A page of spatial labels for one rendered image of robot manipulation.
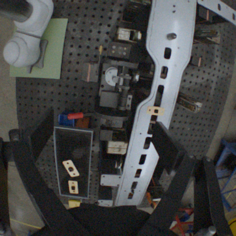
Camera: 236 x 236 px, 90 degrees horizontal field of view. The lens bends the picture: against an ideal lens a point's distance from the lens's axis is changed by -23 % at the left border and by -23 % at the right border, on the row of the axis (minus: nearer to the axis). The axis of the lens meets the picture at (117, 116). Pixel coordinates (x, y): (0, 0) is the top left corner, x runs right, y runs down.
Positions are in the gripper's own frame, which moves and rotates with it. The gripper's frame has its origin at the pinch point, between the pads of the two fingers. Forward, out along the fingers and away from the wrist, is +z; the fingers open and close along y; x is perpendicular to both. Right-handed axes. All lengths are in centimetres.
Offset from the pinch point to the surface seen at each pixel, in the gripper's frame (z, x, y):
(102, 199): 41, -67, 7
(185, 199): 147, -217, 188
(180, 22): 46, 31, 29
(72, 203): 30, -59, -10
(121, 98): 27.6, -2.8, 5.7
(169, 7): 46, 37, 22
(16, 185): 146, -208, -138
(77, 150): 30.0, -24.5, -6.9
